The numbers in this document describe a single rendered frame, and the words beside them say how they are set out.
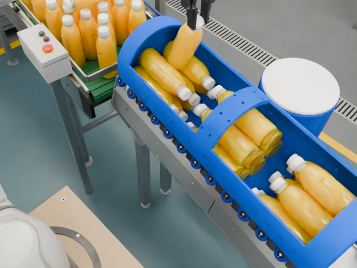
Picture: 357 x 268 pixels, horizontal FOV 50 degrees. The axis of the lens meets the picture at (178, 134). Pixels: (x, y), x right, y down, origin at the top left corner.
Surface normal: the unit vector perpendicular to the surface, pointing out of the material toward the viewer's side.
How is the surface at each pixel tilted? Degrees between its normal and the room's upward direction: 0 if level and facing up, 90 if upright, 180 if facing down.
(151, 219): 0
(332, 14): 0
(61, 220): 1
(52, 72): 90
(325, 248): 54
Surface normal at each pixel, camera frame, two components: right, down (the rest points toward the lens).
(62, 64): 0.62, 0.65
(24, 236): 0.07, -0.51
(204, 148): -0.74, 0.27
